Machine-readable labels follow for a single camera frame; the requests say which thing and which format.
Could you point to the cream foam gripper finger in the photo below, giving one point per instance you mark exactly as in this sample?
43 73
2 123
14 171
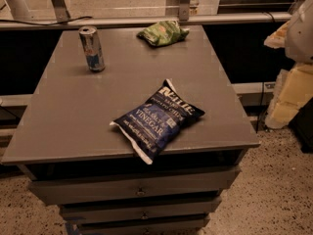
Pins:
294 88

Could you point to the silver blue Red Bull can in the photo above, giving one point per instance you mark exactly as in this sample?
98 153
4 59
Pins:
92 48

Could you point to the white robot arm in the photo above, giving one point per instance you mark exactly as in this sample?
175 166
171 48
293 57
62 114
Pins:
304 14

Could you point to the green chips bag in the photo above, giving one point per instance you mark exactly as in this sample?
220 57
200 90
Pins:
163 33

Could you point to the blue Kettle chips bag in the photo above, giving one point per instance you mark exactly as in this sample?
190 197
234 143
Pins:
152 125

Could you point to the top drawer knob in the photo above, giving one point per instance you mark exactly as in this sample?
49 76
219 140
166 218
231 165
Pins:
141 192

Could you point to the drawer knob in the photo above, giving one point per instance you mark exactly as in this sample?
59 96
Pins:
144 216
141 192

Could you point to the middle drawer knob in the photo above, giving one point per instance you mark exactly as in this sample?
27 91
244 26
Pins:
144 216

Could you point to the metal guard rail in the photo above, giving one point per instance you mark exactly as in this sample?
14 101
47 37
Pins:
237 18

